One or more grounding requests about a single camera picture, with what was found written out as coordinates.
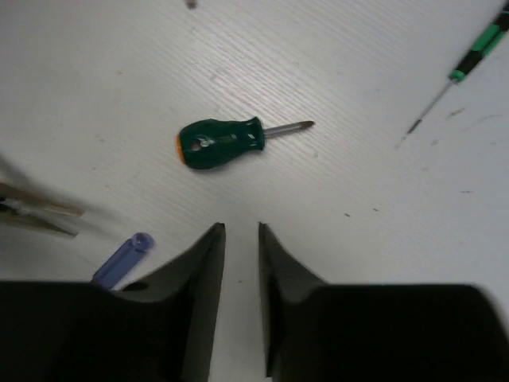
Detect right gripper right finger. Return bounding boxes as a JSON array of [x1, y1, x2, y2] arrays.
[[258, 224, 508, 381]]

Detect green orange stubby screwdriver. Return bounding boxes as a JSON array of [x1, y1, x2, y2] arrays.
[[176, 117, 315, 170]]

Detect green slim screwdriver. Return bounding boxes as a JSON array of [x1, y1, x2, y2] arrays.
[[404, 2, 508, 137]]

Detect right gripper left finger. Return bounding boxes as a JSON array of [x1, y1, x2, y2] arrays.
[[1, 223, 226, 381]]

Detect yellow needle-nose pliers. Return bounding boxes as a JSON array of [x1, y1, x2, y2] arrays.
[[1, 183, 84, 237]]

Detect blue red precision screwdriver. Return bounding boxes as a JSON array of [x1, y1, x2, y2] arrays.
[[91, 232, 155, 290]]

